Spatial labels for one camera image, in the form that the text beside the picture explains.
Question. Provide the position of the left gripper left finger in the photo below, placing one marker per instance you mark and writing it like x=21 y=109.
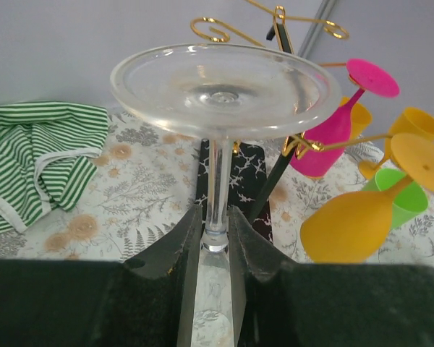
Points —
x=148 y=300

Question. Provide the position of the floral table mat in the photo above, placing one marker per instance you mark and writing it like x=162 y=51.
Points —
x=144 y=182

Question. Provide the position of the green striped cloth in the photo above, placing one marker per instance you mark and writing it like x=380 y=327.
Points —
x=46 y=148

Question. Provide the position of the clear wine glass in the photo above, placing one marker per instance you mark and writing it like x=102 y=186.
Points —
x=222 y=93

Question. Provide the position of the pink plastic wine glass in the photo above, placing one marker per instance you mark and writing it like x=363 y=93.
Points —
x=369 y=77

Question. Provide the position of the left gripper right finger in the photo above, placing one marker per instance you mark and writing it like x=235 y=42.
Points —
x=279 y=302

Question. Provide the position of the green plastic wine glass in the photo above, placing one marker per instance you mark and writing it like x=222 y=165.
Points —
x=411 y=202

